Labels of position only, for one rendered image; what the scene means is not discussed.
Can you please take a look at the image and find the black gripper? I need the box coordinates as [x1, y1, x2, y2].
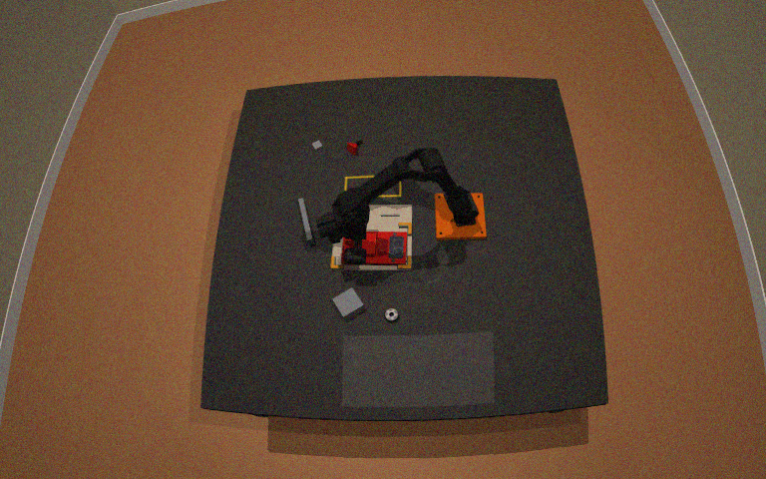
[344, 216, 369, 264]

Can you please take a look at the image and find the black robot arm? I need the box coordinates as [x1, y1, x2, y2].
[316, 148, 479, 243]

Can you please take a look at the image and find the black toy tyre with silver hub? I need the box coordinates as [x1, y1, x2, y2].
[385, 308, 399, 322]

